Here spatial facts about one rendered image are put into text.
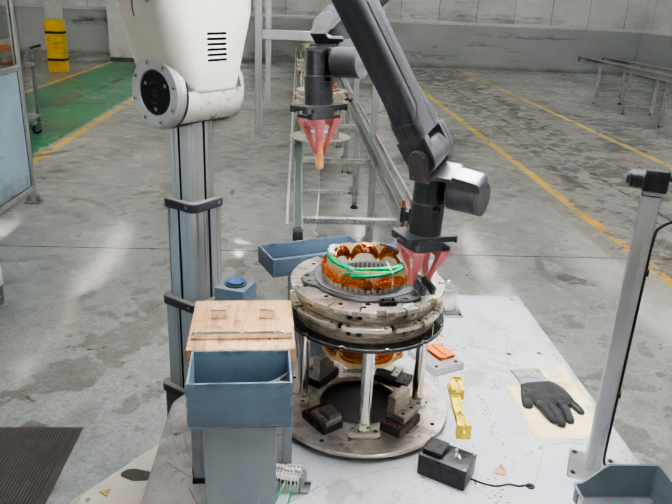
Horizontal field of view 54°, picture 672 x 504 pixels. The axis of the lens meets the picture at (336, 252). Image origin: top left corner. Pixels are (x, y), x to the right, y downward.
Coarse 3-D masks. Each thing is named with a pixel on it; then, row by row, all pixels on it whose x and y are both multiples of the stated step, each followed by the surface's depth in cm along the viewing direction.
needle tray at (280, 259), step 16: (304, 240) 168; (320, 240) 170; (336, 240) 172; (352, 240) 171; (272, 256) 165; (288, 256) 167; (304, 256) 157; (320, 256) 159; (272, 272) 155; (288, 272) 157; (288, 288) 169; (320, 352) 171
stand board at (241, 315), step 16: (208, 304) 131; (224, 304) 131; (240, 304) 131; (256, 304) 132; (272, 304) 132; (288, 304) 132; (192, 320) 124; (208, 320) 124; (224, 320) 125; (240, 320) 125; (256, 320) 125; (272, 320) 126; (288, 320) 126
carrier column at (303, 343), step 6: (300, 336) 142; (300, 342) 142; (306, 342) 142; (300, 348) 143; (306, 348) 143; (300, 354) 143; (306, 354) 143; (300, 360) 144; (306, 360) 144; (300, 366) 144; (306, 366) 144; (300, 372) 145; (306, 372) 145; (300, 378) 145; (306, 378) 145; (300, 384) 146; (306, 384) 146; (300, 390) 146; (306, 390) 147; (300, 396) 147; (306, 396) 147
